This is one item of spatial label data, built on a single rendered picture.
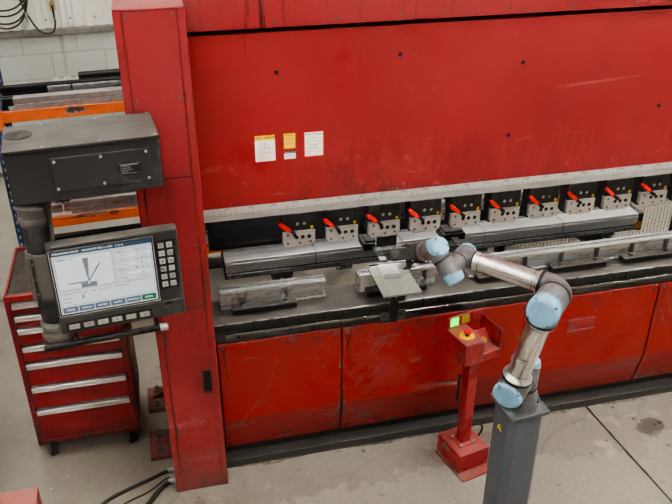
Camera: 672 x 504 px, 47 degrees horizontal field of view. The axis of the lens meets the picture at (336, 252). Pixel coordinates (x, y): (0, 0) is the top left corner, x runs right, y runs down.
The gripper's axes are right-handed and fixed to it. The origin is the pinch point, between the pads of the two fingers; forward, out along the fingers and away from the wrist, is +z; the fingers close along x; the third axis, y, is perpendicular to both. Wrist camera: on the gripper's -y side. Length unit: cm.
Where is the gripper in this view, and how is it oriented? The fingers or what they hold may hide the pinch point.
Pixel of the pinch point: (399, 259)
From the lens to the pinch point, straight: 323.9
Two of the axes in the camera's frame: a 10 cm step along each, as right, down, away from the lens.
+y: 9.5, 0.1, 3.1
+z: -3.0, 1.5, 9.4
